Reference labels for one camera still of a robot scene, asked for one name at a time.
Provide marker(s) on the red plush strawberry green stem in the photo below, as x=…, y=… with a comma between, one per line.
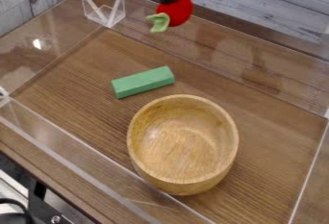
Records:
x=170, y=15

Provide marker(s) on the green rectangular block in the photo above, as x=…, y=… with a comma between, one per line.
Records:
x=143, y=81

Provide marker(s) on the wooden bowl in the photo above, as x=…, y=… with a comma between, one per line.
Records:
x=182, y=143

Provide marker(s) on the black metal stand base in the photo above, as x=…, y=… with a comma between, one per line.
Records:
x=36, y=212

